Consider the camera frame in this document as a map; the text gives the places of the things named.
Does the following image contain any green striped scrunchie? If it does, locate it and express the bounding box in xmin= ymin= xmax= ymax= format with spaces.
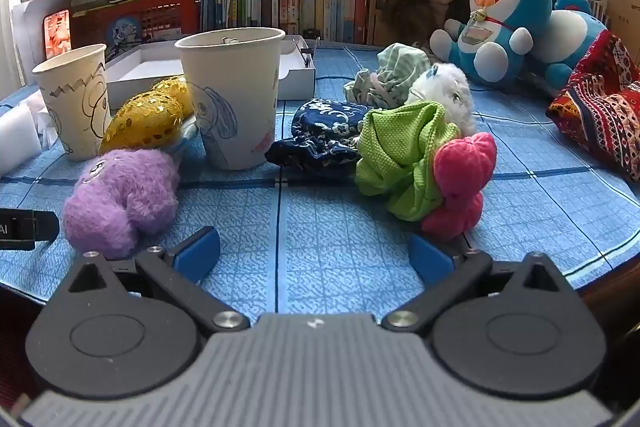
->
xmin=343 ymin=43 xmax=432 ymax=110

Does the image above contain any hot pink plush bow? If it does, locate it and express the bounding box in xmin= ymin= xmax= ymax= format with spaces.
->
xmin=421 ymin=132 xmax=498 ymax=242

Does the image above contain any navy floral pouch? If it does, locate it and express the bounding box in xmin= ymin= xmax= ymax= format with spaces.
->
xmin=265 ymin=98 xmax=371 ymax=172

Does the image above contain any paper cup with blue drawing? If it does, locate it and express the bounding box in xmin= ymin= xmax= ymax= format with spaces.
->
xmin=174 ymin=27 xmax=286 ymax=171

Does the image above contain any yellow sequin bow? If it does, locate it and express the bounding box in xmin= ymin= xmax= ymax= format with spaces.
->
xmin=99 ymin=76 xmax=196 ymax=155

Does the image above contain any white tissue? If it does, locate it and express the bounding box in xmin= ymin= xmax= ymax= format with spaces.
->
xmin=27 ymin=94 xmax=60 ymax=148

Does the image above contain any white paper sheet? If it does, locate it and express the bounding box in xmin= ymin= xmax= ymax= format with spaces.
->
xmin=10 ymin=0 xmax=46 ymax=82

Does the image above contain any green mesh scrunchie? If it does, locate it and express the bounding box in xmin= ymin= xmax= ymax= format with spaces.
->
xmin=354 ymin=100 xmax=461 ymax=223

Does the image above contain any paper cup with black drawing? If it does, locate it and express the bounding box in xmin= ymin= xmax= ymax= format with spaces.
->
xmin=32 ymin=43 xmax=113 ymax=162

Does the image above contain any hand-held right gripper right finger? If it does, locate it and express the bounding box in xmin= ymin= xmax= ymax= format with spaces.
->
xmin=382 ymin=233 xmax=573 ymax=334

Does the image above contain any purple plush toy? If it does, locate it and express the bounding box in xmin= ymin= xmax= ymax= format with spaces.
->
xmin=62 ymin=148 xmax=181 ymax=259

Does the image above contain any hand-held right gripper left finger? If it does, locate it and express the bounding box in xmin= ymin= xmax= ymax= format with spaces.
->
xmin=65 ymin=227 xmax=251 ymax=334

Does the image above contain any red patterned knit cloth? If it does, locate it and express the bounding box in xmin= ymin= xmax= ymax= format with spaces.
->
xmin=546 ymin=29 xmax=640 ymax=182

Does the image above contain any blue patterned tablecloth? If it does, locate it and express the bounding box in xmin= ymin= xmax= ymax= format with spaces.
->
xmin=0 ymin=42 xmax=640 ymax=308

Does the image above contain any white sponge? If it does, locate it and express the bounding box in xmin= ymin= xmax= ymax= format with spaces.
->
xmin=0 ymin=102 xmax=43 ymax=178

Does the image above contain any white shallow box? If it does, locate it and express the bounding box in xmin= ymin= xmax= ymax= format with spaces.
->
xmin=105 ymin=34 xmax=317 ymax=102

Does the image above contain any smartphone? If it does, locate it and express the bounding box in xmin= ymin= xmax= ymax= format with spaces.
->
xmin=42 ymin=9 xmax=72 ymax=60

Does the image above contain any red plastic crate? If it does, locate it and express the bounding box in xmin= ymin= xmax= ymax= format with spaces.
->
xmin=70 ymin=0 xmax=203 ymax=58

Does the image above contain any white fluffy plush cat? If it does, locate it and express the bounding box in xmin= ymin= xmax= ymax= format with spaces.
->
xmin=407 ymin=63 xmax=478 ymax=138

